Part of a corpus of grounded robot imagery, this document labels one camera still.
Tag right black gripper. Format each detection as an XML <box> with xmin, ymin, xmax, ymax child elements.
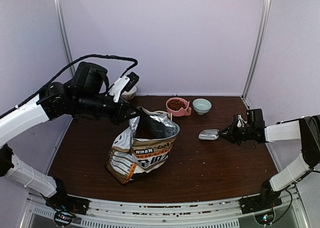
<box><xmin>218</xmin><ymin>121</ymin><xmax>255</xmax><ymax>145</ymax></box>

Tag metal scoop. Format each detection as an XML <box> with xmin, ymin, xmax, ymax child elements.
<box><xmin>198</xmin><ymin>129</ymin><xmax>220</xmax><ymax>141</ymax></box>

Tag pet food bag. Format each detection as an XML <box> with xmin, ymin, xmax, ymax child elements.
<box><xmin>105</xmin><ymin>107</ymin><xmax>180</xmax><ymax>184</ymax></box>

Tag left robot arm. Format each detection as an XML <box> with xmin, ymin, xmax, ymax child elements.
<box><xmin>0</xmin><ymin>62</ymin><xmax>140</xmax><ymax>210</ymax></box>

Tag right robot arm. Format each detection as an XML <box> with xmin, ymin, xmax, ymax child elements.
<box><xmin>218</xmin><ymin>108</ymin><xmax>320</xmax><ymax>209</ymax></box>

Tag pink pet bowl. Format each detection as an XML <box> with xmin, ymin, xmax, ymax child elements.
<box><xmin>165</xmin><ymin>97</ymin><xmax>192</xmax><ymax>117</ymax></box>

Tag white patterned ceramic bowl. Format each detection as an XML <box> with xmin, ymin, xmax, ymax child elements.
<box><xmin>121</xmin><ymin>86</ymin><xmax>137</xmax><ymax>100</ymax></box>

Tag light blue ceramic bowl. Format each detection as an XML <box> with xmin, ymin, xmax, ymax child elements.
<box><xmin>192</xmin><ymin>98</ymin><xmax>212</xmax><ymax>115</ymax></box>

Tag kibble in pink bowl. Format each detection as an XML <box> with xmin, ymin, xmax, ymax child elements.
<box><xmin>167</xmin><ymin>99</ymin><xmax>187</xmax><ymax>111</ymax></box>

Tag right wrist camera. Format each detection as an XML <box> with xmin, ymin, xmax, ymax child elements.
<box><xmin>233</xmin><ymin>114</ymin><xmax>248</xmax><ymax>128</ymax></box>

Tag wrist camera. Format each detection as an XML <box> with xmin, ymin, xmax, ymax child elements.
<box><xmin>107</xmin><ymin>72</ymin><xmax>140</xmax><ymax>103</ymax></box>
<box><xmin>233</xmin><ymin>114</ymin><xmax>248</xmax><ymax>128</ymax></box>

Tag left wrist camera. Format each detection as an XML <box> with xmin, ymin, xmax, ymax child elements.
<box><xmin>107</xmin><ymin>72</ymin><xmax>140</xmax><ymax>103</ymax></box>

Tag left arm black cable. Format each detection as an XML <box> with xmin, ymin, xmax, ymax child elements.
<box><xmin>0</xmin><ymin>54</ymin><xmax>139</xmax><ymax>119</ymax></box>

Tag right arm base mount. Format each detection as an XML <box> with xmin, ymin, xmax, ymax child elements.
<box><xmin>239</xmin><ymin>195</ymin><xmax>274</xmax><ymax>214</ymax></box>

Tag front aluminium rail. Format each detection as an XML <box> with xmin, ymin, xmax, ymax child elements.
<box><xmin>19</xmin><ymin>197</ymin><xmax>306</xmax><ymax>228</ymax></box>

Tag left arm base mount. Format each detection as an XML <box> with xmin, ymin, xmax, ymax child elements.
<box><xmin>44</xmin><ymin>195</ymin><xmax>90</xmax><ymax>215</ymax></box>

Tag left aluminium frame post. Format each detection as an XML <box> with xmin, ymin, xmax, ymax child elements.
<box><xmin>53</xmin><ymin>0</ymin><xmax>73</xmax><ymax>63</ymax></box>

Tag aluminium frame post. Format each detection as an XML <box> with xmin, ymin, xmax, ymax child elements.
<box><xmin>53</xmin><ymin>0</ymin><xmax>73</xmax><ymax>63</ymax></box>
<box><xmin>241</xmin><ymin>0</ymin><xmax>272</xmax><ymax>102</ymax></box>

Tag right aluminium frame post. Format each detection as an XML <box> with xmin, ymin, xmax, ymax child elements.
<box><xmin>241</xmin><ymin>0</ymin><xmax>272</xmax><ymax>102</ymax></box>

